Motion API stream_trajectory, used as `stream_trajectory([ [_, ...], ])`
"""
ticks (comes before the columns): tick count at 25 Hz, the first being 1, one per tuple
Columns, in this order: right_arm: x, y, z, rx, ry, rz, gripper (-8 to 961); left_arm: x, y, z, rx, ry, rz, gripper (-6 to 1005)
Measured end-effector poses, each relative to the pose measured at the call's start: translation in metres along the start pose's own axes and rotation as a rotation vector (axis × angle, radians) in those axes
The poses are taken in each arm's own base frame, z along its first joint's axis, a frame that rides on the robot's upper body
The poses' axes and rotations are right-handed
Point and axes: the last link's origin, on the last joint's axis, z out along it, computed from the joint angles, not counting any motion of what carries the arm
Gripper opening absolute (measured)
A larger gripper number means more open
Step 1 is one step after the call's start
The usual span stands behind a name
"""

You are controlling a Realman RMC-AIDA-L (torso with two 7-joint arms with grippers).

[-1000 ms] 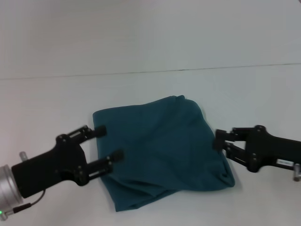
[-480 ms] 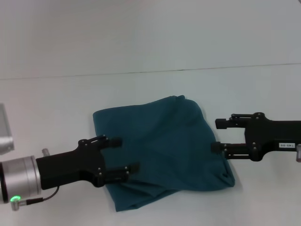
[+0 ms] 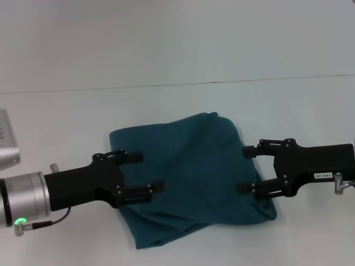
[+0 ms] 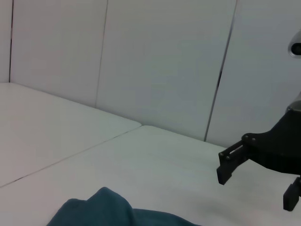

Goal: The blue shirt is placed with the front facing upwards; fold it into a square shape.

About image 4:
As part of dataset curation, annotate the silver right wrist camera with bracket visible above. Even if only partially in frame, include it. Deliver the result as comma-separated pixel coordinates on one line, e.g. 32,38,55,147
288,30,301,58

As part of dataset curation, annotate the teal t-shirt with FREE print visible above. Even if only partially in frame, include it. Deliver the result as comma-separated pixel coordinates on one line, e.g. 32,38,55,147
46,186,203,226

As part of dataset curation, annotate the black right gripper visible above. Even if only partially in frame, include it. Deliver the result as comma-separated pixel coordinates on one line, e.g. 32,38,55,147
216,109,301,211

